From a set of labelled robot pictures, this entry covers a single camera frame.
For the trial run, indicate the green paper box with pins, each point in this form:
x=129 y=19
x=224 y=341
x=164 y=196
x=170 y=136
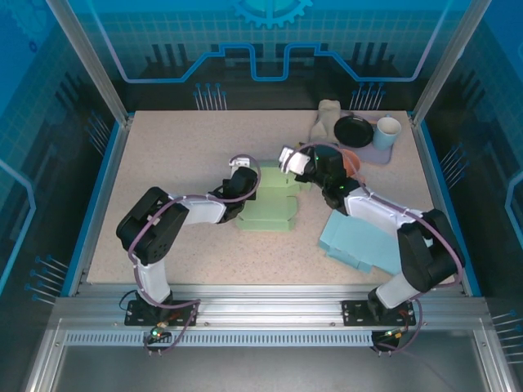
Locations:
x=269 y=208

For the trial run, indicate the light blue paper box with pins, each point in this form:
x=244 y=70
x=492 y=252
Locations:
x=355 y=241

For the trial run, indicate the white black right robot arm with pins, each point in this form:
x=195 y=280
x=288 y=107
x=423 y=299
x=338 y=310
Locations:
x=367 y=208

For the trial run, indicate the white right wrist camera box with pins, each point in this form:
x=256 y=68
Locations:
x=298 y=163

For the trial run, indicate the pink speckled ceramic cup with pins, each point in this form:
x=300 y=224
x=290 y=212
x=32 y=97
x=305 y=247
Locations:
x=354 y=161

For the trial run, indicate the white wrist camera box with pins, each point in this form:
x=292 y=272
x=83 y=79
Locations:
x=298 y=163
x=239 y=160

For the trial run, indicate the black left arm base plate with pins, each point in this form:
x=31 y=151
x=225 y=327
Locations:
x=184 y=312

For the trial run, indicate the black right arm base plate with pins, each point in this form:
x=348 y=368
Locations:
x=355 y=312

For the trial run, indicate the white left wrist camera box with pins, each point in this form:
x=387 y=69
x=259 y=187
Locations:
x=239 y=160

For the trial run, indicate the lavender tray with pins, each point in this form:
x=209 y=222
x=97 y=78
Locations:
x=378 y=155

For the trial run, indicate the aluminium frame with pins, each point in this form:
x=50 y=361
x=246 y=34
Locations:
x=261 y=302

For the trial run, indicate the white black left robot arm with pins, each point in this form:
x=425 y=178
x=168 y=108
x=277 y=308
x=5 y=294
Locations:
x=151 y=277

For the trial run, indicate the black plate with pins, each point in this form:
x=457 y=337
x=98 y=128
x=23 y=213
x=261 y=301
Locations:
x=353 y=131

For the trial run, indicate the light blue mug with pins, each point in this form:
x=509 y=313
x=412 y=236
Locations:
x=386 y=134

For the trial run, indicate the beige cloth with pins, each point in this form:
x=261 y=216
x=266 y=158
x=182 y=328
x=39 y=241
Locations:
x=324 y=120

